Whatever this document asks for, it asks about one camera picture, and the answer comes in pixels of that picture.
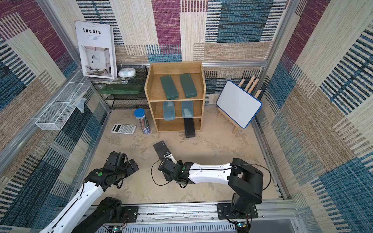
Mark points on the white calculator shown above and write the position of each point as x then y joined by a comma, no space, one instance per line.
125,129

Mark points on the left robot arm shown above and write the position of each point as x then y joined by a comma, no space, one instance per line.
116,168

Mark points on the wooden three-tier shelf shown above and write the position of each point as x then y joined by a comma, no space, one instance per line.
156,94

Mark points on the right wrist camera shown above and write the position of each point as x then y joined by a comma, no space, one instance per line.
170,156

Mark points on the dark green pencil case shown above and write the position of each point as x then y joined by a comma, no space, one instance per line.
188,86
169,87

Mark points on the green cutting mat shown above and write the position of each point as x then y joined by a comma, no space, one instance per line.
122,89

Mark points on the wooden easel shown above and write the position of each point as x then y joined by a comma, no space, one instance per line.
249,88

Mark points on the Inedia magazine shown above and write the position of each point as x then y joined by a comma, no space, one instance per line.
97,49

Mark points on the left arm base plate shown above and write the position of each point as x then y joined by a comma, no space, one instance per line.
128,214

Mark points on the light teal pencil case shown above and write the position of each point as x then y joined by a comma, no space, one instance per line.
168,111
187,109

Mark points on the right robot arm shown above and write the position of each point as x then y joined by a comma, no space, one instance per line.
245,180

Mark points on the black pencil case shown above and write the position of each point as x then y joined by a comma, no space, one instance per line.
162,150
189,127

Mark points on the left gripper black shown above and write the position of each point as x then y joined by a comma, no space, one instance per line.
129,169

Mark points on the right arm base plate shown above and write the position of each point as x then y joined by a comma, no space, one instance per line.
225,212

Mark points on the blue-lid pencil canister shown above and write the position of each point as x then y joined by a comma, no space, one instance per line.
141,117

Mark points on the white round device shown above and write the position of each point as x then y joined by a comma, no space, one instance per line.
127,73

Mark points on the aluminium front rail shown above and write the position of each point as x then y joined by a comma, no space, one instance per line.
278,216

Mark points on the white board blue frame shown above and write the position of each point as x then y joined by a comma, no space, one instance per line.
238,104

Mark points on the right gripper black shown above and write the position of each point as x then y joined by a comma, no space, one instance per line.
165,158

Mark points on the white wire basket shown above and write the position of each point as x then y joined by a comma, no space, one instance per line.
60,110

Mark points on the black wire rack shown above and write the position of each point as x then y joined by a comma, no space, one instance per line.
127,101

